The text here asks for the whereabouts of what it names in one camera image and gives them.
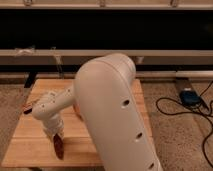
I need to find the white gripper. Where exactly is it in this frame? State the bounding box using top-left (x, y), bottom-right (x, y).
top-left (43, 115), bottom-right (64, 140)

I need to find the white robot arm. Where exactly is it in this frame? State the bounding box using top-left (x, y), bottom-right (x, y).
top-left (32, 53), bottom-right (163, 171)

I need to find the orange ceramic bowl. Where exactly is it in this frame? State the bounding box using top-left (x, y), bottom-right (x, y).
top-left (73, 104), bottom-right (82, 120)

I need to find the brown chocolate bar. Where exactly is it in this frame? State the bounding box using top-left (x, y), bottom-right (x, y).
top-left (23, 99), bottom-right (38, 115)

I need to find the wooden table board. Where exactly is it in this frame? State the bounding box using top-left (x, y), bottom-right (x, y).
top-left (1, 79), bottom-right (153, 168)

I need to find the blue power adapter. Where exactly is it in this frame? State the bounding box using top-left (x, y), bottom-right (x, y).
top-left (179, 91), bottom-right (200, 106)

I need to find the metal rail frame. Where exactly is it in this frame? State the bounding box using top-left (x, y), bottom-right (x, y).
top-left (0, 48), bottom-right (213, 65)

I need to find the black cable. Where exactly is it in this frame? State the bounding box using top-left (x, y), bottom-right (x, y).
top-left (155, 79), bottom-right (213, 169)

